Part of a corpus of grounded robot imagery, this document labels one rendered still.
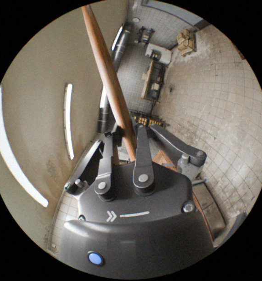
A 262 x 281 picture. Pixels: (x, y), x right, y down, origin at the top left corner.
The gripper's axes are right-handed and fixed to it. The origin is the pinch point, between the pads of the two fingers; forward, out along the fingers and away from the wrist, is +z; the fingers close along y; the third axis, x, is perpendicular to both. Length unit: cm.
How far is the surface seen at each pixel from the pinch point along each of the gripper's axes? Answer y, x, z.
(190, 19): 292, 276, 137
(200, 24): 322, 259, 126
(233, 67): 232, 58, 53
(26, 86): -66, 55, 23
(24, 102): -72, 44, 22
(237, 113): 184, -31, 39
